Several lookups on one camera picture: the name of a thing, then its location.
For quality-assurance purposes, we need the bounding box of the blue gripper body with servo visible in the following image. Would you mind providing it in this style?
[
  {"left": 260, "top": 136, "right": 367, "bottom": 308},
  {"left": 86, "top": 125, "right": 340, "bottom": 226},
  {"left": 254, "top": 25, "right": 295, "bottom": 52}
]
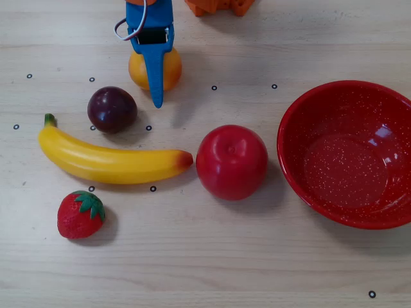
[{"left": 125, "top": 0, "right": 175, "bottom": 44}]

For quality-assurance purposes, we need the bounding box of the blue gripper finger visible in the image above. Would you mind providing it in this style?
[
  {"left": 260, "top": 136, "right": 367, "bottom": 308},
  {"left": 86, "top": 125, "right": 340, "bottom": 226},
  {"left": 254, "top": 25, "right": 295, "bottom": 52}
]
[{"left": 127, "top": 27, "right": 175, "bottom": 109}]

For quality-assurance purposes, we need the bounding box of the orange yellow toy peach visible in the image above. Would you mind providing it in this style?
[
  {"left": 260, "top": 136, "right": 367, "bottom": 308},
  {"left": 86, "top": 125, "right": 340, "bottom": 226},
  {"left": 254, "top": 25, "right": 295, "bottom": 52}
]
[{"left": 128, "top": 47, "right": 183, "bottom": 92}]

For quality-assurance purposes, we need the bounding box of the orange robot base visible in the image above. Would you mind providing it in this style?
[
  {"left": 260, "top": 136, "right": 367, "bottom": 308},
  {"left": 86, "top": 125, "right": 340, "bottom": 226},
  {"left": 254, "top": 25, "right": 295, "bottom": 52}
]
[{"left": 184, "top": 0, "right": 258, "bottom": 17}]

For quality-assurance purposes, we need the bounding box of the red speckled enamel bowl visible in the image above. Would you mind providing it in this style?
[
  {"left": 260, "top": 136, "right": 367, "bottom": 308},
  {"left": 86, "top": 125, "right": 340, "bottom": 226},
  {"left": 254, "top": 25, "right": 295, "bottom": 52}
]
[{"left": 276, "top": 80, "right": 411, "bottom": 230}]

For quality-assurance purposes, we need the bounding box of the dark purple toy plum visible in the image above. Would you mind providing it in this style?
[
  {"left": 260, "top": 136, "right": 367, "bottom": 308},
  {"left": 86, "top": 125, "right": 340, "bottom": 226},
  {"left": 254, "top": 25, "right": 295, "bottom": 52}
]
[{"left": 87, "top": 85, "right": 138, "bottom": 134}]

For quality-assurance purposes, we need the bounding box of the yellow toy banana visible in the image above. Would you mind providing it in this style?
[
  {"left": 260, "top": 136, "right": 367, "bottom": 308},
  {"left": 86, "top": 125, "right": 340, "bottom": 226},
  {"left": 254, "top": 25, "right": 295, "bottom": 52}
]
[{"left": 38, "top": 113, "right": 194, "bottom": 185}]

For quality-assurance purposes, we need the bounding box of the red toy apple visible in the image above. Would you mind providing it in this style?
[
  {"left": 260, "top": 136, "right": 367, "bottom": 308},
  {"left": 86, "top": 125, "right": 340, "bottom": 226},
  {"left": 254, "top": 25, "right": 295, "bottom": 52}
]
[{"left": 195, "top": 124, "right": 269, "bottom": 201}]

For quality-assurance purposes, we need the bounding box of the red toy strawberry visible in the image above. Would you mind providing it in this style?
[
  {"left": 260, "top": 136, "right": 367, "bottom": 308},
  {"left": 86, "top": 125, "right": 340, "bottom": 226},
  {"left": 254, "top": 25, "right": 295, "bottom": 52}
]
[{"left": 57, "top": 190, "right": 107, "bottom": 240}]

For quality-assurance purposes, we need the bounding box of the white red black servo cable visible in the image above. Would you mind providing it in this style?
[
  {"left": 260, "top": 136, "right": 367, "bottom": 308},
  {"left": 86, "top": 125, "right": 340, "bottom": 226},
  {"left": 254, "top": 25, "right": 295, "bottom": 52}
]
[{"left": 114, "top": 0, "right": 148, "bottom": 42}]

